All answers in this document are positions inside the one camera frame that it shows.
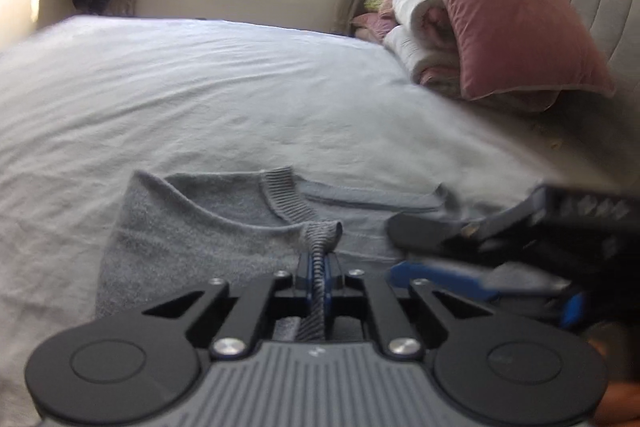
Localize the pink velvet pillow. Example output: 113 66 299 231
409 0 616 102

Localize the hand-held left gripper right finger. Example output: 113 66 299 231
325 253 493 361

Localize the grey printed t-shirt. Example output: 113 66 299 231
95 167 501 343

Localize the grey quilted headboard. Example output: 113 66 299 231
550 0 640 188

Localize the folded white pink quilt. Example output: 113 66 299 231
382 0 561 112

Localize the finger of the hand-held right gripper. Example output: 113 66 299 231
387 199 538 255
387 261 571 303

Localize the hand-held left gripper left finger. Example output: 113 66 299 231
141 252 318 361

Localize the small pink cushion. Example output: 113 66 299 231
350 0 401 40

